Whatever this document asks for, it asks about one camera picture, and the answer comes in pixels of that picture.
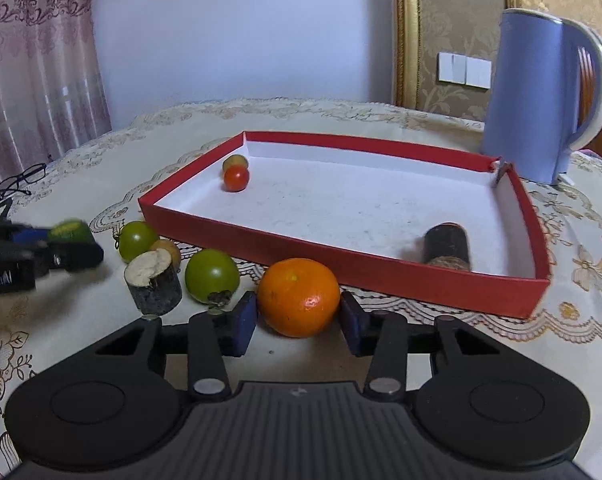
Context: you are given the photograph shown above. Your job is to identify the blue electric kettle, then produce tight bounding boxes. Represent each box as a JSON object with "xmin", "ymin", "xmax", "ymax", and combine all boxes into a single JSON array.
[{"xmin": 481, "ymin": 8, "xmax": 602, "ymax": 186}]

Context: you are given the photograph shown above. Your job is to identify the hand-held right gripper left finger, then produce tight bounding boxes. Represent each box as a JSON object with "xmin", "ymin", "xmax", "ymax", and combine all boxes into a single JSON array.
[{"xmin": 93, "ymin": 290, "xmax": 259, "ymax": 402}]

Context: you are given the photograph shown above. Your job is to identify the green cucumber piece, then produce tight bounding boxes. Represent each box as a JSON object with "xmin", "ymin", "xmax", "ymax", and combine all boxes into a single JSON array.
[{"xmin": 48, "ymin": 218, "xmax": 92, "ymax": 246}]

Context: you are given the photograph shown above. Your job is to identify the gold wall moulding frame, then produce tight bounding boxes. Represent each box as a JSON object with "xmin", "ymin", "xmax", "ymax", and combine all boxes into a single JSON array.
[{"xmin": 391, "ymin": 0, "xmax": 522, "ymax": 108}]

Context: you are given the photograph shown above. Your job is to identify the red cherry tomato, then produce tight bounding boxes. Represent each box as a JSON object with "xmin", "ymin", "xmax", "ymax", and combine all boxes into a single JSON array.
[{"xmin": 223, "ymin": 165, "xmax": 250, "ymax": 192}]

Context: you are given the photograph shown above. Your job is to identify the black eyeglasses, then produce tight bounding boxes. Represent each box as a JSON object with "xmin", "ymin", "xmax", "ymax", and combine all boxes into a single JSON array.
[{"xmin": 0, "ymin": 162, "xmax": 48, "ymax": 198}]

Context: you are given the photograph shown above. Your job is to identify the pink patterned curtain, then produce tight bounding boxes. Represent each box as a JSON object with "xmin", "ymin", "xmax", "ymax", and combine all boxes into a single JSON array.
[{"xmin": 0, "ymin": 0, "xmax": 112, "ymax": 201}]

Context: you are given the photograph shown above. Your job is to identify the large green tomato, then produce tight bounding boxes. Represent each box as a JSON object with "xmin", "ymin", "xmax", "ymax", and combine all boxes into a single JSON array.
[{"xmin": 184, "ymin": 249, "xmax": 241, "ymax": 309}]

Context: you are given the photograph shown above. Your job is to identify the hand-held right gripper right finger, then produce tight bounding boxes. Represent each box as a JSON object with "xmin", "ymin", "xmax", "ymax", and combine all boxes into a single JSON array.
[{"xmin": 340, "ymin": 291, "xmax": 507, "ymax": 403}]

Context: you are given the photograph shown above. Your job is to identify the red shallow cardboard box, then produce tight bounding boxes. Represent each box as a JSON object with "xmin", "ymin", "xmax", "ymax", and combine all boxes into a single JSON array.
[{"xmin": 137, "ymin": 130, "xmax": 552, "ymax": 319}]

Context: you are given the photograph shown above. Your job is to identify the brown kiwi fruit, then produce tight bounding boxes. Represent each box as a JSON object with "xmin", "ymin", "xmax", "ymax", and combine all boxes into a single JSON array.
[{"xmin": 149, "ymin": 239, "xmax": 182, "ymax": 271}]

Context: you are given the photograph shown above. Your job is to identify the small green tomato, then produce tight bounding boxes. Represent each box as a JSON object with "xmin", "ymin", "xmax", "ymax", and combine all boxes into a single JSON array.
[{"xmin": 114, "ymin": 220, "xmax": 160, "ymax": 264}]

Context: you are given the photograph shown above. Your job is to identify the white wall switch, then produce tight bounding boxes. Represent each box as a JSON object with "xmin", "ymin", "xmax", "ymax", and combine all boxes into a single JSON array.
[
  {"xmin": 437, "ymin": 51, "xmax": 467, "ymax": 85},
  {"xmin": 466, "ymin": 56, "xmax": 493, "ymax": 88}
]

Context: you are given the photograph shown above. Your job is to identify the dark sugarcane piece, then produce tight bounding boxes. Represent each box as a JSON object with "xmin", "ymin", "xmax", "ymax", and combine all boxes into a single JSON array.
[{"xmin": 421, "ymin": 222, "xmax": 471, "ymax": 270}]

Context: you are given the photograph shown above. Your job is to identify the dark eggplant piece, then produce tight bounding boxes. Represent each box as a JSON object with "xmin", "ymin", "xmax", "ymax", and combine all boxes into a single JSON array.
[{"xmin": 124, "ymin": 249, "xmax": 183, "ymax": 317}]

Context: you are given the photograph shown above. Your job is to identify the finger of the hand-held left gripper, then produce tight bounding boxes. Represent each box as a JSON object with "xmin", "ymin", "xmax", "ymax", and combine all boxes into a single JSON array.
[
  {"xmin": 0, "ymin": 218, "xmax": 52, "ymax": 248},
  {"xmin": 11, "ymin": 240, "xmax": 105, "ymax": 279}
]

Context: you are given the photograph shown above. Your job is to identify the orange mandarin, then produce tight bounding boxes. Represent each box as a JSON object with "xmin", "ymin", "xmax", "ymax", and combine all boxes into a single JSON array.
[{"xmin": 257, "ymin": 257, "xmax": 342, "ymax": 339}]

